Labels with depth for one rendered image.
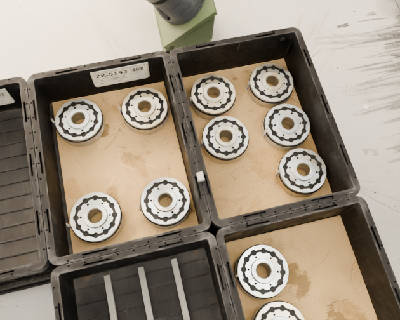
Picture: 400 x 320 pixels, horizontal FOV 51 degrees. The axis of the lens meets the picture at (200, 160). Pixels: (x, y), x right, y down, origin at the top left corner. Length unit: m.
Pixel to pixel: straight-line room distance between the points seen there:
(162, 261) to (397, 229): 0.59
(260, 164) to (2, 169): 0.56
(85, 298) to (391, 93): 0.94
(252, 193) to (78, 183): 0.37
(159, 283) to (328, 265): 0.35
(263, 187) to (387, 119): 0.46
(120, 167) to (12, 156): 0.24
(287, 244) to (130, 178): 0.36
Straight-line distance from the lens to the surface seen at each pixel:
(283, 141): 0.93
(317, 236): 0.92
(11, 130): 1.02
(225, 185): 0.90
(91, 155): 0.94
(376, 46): 1.34
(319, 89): 0.93
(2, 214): 0.96
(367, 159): 1.16
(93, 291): 0.88
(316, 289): 0.91
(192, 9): 1.10
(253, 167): 0.93
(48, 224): 0.83
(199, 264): 0.87
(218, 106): 0.94
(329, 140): 0.91
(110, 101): 0.99
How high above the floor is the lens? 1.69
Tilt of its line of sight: 70 degrees down
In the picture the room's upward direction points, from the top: 7 degrees clockwise
